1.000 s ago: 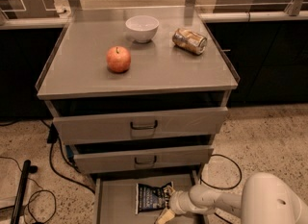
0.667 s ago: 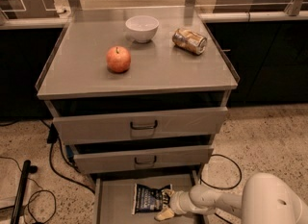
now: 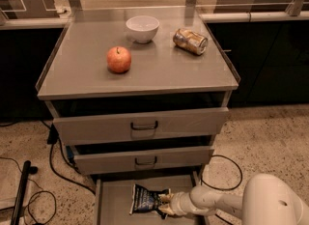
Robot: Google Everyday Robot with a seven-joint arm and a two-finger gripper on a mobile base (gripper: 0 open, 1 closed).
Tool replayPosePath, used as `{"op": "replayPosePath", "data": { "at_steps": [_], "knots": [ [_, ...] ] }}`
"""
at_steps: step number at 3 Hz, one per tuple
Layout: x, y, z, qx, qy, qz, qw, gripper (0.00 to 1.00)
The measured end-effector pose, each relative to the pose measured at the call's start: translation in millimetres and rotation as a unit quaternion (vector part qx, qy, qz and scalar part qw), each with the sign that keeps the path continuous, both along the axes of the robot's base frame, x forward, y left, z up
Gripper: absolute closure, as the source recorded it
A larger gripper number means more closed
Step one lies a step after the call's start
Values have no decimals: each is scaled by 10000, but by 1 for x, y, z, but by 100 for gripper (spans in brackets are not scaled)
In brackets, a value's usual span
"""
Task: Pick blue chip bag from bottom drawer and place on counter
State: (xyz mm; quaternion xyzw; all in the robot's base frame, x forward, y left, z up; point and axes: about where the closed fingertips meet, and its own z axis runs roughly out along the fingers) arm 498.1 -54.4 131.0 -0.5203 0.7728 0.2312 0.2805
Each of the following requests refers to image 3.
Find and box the black cable left floor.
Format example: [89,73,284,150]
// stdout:
[40,119,97,196]

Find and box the white horizontal rail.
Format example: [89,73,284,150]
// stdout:
[0,11,309,31]

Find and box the black pole on floor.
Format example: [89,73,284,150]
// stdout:
[10,160,35,225]

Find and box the blue chip bag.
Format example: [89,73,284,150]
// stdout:
[129,184,171,219]

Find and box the top grey drawer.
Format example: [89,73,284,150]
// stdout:
[54,107,229,146]

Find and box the black cable floor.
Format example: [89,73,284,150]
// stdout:
[40,119,97,196]
[200,154,244,225]

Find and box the red apple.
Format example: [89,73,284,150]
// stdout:
[106,46,131,73]

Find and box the black cable right floor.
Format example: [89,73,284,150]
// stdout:
[200,154,244,225]

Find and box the grey drawer cabinet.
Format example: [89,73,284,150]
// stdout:
[37,7,238,159]

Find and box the crushed metal can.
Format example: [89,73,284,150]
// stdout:
[173,28,208,55]

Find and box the middle grey drawer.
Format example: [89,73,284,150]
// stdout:
[74,146,214,175]

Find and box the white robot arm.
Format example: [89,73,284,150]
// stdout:
[159,174,309,225]

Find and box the black top drawer handle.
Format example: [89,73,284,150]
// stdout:
[130,121,158,131]

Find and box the grey drawer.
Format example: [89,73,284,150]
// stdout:
[93,170,210,225]
[74,146,214,175]
[54,107,229,146]

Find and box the black drawer handle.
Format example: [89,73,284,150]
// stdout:
[134,156,157,166]
[130,121,158,131]

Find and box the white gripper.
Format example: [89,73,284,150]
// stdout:
[158,192,192,216]

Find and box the bottom grey drawer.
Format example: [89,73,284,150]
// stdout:
[93,170,210,225]

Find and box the black middle drawer handle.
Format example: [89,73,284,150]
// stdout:
[134,156,157,166]

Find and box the white bowl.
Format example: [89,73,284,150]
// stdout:
[126,15,160,43]

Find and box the thin black cable loop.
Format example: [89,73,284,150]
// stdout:
[0,156,58,225]

